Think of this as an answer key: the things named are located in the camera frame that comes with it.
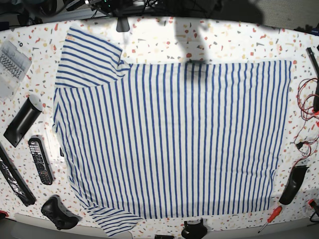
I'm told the small red black connector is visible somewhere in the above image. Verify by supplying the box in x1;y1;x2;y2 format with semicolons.
308;199;317;208

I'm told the black curved plastic shell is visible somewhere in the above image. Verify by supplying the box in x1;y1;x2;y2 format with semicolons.
279;165;308;205

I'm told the clear plastic screw box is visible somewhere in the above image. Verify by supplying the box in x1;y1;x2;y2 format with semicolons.
0;40;32;101

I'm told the blue white striped t-shirt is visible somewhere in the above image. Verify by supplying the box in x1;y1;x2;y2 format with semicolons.
53;27;292;237

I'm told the red and black wire bundle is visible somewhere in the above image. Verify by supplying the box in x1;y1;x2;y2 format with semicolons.
290;78;319;172

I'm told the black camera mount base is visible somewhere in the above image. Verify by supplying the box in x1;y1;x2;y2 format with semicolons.
181;219;208;239

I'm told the black rod right edge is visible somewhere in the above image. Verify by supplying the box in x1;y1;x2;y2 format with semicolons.
306;47;319;77

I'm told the black TV remote control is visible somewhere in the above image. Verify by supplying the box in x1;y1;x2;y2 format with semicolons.
28;137;54;185

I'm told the long black bar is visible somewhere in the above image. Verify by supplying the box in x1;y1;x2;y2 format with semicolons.
0;145;36;207

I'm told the black angled tube part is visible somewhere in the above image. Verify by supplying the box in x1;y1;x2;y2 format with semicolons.
4;95;43;148

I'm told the black game controller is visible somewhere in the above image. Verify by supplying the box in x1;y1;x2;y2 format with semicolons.
41;196;79;230

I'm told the grey table clamp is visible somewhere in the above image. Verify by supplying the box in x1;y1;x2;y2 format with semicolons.
116;17;130;32

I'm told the red handled screwdriver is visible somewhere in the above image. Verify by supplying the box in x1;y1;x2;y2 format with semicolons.
258;206;283;234

